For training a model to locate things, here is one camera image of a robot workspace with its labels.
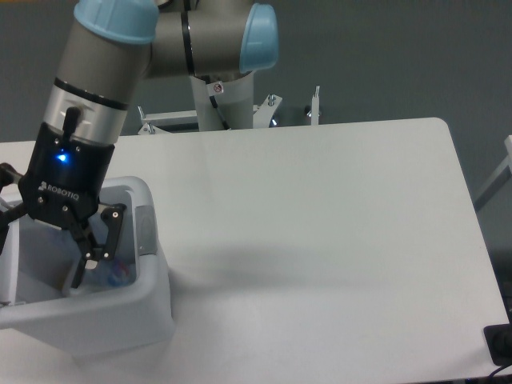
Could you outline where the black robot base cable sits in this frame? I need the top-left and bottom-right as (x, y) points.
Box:
(206, 82), (232, 131)

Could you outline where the clear plastic water bottle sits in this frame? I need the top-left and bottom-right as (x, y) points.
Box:
(39, 227), (139, 289)

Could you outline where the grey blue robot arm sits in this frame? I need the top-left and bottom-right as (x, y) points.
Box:
(1, 1), (278, 287)

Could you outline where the white open trash can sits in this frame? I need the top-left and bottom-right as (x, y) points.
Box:
(1, 177), (174, 356)

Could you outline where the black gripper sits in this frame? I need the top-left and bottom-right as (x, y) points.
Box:
(0, 106), (128, 290)

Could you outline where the black device at table edge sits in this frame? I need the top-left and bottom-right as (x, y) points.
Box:
(483, 323), (511, 366)

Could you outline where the white frame at right edge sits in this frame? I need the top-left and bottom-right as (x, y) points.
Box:
(473, 135), (511, 212)

